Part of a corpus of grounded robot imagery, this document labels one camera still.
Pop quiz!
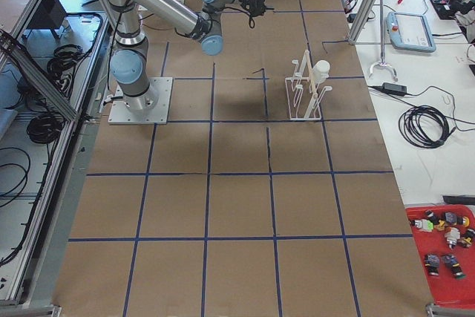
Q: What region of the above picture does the teach pendant tablet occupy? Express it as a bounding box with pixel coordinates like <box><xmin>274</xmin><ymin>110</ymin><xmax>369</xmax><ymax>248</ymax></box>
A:
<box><xmin>386</xmin><ymin>11</ymin><xmax>436</xmax><ymax>53</ymax></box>

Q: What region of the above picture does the metal reacher grabber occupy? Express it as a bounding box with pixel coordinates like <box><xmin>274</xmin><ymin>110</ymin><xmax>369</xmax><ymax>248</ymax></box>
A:
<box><xmin>369</xmin><ymin>0</ymin><xmax>398</xmax><ymax>82</ymax></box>

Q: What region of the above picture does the red parts tray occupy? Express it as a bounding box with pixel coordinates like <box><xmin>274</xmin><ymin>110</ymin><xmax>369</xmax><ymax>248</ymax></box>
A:
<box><xmin>406</xmin><ymin>205</ymin><xmax>474</xmax><ymax>309</ymax></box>

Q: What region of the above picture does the white wire cup rack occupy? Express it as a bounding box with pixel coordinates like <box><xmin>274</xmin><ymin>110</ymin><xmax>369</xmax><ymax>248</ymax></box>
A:
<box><xmin>284</xmin><ymin>50</ymin><xmax>333</xmax><ymax>121</ymax></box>

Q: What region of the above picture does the black power adapter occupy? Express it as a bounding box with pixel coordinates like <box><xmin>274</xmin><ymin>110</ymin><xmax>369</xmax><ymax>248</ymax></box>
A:
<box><xmin>381</xmin><ymin>82</ymin><xmax>407</xmax><ymax>97</ymax></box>

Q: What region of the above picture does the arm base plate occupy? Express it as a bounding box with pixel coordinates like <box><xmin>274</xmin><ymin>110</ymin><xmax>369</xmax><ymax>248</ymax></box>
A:
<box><xmin>108</xmin><ymin>77</ymin><xmax>173</xmax><ymax>125</ymax></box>

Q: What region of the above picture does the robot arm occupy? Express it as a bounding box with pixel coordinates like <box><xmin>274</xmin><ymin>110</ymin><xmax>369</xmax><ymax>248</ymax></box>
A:
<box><xmin>103</xmin><ymin>0</ymin><xmax>268</xmax><ymax>113</ymax></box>

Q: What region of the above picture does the coiled black cable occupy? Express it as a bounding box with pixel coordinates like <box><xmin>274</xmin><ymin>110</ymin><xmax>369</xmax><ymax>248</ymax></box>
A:
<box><xmin>398</xmin><ymin>104</ymin><xmax>452</xmax><ymax>148</ymax></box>

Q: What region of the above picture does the white cup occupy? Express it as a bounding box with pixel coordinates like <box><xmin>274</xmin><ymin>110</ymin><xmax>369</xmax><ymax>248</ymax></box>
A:
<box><xmin>312</xmin><ymin>60</ymin><xmax>330</xmax><ymax>85</ymax></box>

